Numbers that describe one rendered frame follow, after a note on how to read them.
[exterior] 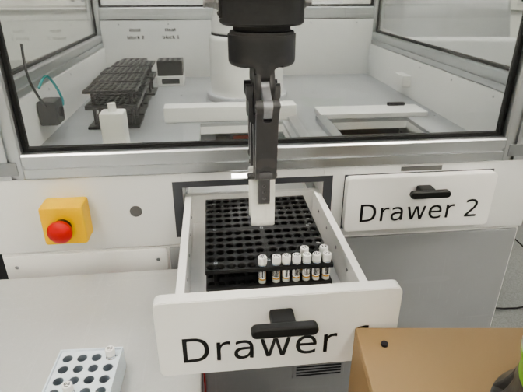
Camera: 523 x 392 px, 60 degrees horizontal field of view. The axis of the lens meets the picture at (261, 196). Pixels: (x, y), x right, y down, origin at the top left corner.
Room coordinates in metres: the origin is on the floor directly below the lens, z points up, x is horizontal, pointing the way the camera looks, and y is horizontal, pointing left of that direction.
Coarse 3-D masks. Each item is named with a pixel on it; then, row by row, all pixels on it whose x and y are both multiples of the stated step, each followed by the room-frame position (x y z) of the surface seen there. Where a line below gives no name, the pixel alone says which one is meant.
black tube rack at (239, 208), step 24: (216, 216) 0.67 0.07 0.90; (240, 216) 0.66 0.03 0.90; (288, 216) 0.66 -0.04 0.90; (312, 216) 0.66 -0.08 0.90; (216, 240) 0.59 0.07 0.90; (240, 240) 0.58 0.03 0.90; (264, 240) 0.58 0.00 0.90; (288, 240) 0.59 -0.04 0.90; (312, 240) 0.58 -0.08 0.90; (216, 288) 0.51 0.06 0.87; (240, 288) 0.51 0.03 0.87
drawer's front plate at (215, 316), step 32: (288, 288) 0.43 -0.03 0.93; (320, 288) 0.43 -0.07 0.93; (352, 288) 0.43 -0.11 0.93; (384, 288) 0.43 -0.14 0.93; (160, 320) 0.40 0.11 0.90; (192, 320) 0.40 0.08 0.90; (224, 320) 0.41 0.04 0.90; (256, 320) 0.41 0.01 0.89; (320, 320) 0.42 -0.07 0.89; (352, 320) 0.42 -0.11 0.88; (384, 320) 0.43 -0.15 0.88; (160, 352) 0.40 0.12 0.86; (192, 352) 0.40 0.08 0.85; (224, 352) 0.41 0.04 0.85; (256, 352) 0.41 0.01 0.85; (288, 352) 0.42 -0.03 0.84; (320, 352) 0.42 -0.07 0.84; (352, 352) 0.43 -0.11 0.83
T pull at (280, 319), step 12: (276, 312) 0.41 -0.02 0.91; (288, 312) 0.41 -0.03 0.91; (264, 324) 0.39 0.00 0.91; (276, 324) 0.39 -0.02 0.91; (288, 324) 0.39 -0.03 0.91; (300, 324) 0.39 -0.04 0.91; (312, 324) 0.39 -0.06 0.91; (252, 336) 0.38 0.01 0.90; (264, 336) 0.38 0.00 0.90; (276, 336) 0.38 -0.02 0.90; (288, 336) 0.38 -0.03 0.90
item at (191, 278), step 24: (216, 192) 0.77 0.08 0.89; (240, 192) 0.77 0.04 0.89; (288, 192) 0.77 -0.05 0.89; (312, 192) 0.78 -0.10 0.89; (192, 216) 0.73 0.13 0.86; (192, 240) 0.69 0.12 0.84; (336, 240) 0.60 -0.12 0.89; (192, 264) 0.61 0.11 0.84; (336, 264) 0.59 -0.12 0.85; (192, 288) 0.55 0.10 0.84
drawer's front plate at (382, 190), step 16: (352, 176) 0.77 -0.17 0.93; (368, 176) 0.77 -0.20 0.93; (384, 176) 0.77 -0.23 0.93; (400, 176) 0.77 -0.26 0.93; (416, 176) 0.77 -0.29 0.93; (432, 176) 0.77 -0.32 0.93; (448, 176) 0.77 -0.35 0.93; (464, 176) 0.78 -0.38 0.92; (480, 176) 0.78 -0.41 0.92; (496, 176) 0.78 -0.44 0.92; (352, 192) 0.75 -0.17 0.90; (368, 192) 0.76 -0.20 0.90; (384, 192) 0.76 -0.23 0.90; (400, 192) 0.76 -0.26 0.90; (464, 192) 0.78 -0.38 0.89; (480, 192) 0.78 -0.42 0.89; (352, 208) 0.75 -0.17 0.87; (368, 208) 0.76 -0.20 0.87; (464, 208) 0.78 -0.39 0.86; (480, 208) 0.78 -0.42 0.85; (352, 224) 0.75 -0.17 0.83; (368, 224) 0.76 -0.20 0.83; (384, 224) 0.76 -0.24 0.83; (400, 224) 0.76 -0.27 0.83; (416, 224) 0.77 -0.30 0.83; (432, 224) 0.77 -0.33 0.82; (448, 224) 0.77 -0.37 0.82; (464, 224) 0.78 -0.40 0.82
